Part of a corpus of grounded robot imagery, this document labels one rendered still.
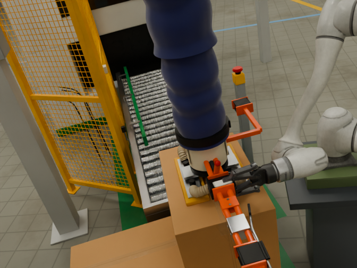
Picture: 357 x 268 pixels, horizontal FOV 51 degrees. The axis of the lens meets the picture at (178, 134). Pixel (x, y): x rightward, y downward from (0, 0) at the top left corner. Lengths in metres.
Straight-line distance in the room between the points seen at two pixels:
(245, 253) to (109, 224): 2.08
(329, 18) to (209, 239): 0.94
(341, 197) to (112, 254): 1.20
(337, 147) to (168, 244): 0.98
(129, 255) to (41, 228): 1.45
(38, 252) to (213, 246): 1.92
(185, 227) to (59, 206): 1.70
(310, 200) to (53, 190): 1.85
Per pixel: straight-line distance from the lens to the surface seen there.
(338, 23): 1.49
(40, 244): 3.26
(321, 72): 1.49
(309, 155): 1.46
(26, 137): 2.71
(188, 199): 1.56
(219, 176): 1.43
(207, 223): 1.47
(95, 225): 3.16
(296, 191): 1.93
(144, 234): 2.15
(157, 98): 3.50
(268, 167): 1.42
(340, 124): 1.85
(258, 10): 5.02
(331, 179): 1.92
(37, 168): 2.83
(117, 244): 2.15
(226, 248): 1.57
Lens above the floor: 2.05
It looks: 31 degrees down
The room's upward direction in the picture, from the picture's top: 13 degrees counter-clockwise
